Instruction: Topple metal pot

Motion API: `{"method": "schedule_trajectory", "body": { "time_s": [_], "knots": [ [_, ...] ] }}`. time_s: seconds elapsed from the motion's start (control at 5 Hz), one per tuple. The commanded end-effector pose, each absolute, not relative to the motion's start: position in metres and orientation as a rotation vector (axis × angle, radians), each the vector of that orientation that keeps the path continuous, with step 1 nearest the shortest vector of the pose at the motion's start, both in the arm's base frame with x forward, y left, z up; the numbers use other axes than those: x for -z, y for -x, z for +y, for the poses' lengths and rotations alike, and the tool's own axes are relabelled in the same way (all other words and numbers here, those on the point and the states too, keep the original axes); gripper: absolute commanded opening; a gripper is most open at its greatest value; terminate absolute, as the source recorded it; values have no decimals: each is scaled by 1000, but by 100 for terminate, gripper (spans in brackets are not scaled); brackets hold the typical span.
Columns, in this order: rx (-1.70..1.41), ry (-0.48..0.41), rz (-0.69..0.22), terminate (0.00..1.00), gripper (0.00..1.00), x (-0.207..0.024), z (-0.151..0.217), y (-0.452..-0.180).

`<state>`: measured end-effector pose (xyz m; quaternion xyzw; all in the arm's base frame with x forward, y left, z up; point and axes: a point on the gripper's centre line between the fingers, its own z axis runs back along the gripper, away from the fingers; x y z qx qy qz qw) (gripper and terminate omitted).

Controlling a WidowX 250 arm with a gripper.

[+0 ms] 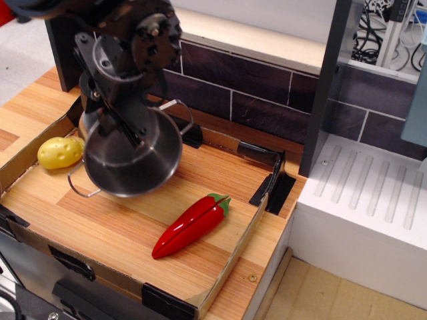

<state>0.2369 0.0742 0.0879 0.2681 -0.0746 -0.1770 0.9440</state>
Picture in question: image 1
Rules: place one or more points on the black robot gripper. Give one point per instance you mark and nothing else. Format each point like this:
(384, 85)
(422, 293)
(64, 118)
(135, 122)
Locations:
(113, 87)

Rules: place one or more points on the stainless steel pot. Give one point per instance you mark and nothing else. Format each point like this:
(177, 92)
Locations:
(118, 168)

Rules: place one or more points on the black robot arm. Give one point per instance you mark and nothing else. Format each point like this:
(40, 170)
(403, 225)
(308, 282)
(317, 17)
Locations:
(150, 28)

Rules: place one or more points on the cardboard fence with black tape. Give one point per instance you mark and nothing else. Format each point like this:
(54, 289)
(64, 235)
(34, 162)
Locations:
(92, 256)

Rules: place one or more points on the yellow toy potato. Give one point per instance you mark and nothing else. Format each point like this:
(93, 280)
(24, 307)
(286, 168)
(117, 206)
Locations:
(60, 152)

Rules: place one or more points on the red toy chili pepper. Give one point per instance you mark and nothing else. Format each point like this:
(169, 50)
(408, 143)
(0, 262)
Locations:
(198, 220)

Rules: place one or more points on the brass screw in table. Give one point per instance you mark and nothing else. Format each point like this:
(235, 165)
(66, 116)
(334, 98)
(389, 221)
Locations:
(252, 278)

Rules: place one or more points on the white ribbed drainboard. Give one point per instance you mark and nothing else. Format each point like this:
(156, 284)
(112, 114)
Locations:
(362, 216)

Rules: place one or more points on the dark grey shelf frame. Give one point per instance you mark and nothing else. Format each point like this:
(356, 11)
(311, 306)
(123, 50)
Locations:
(260, 102)

